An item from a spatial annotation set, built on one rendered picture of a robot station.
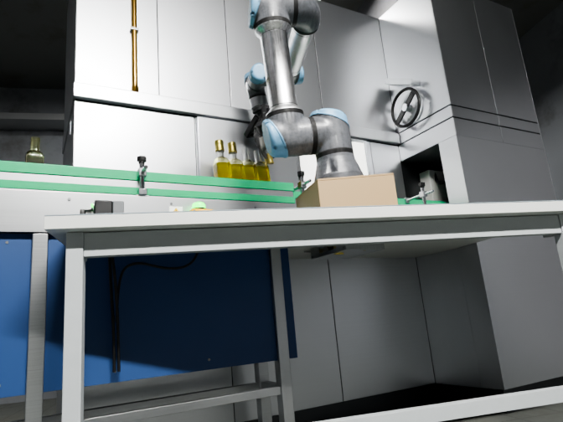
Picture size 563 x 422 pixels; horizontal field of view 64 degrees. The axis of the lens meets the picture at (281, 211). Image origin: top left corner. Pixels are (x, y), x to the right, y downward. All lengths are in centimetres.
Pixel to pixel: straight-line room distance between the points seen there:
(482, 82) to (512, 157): 42
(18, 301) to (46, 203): 28
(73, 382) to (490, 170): 198
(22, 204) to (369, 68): 192
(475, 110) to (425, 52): 40
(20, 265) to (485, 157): 201
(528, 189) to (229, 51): 164
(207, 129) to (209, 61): 35
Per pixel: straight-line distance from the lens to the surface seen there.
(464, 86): 253
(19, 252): 145
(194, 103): 201
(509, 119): 273
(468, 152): 235
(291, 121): 136
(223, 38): 227
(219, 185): 161
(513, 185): 255
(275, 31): 149
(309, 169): 214
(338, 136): 138
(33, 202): 146
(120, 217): 118
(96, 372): 144
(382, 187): 134
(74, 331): 121
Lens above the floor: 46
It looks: 14 degrees up
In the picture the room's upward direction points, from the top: 5 degrees counter-clockwise
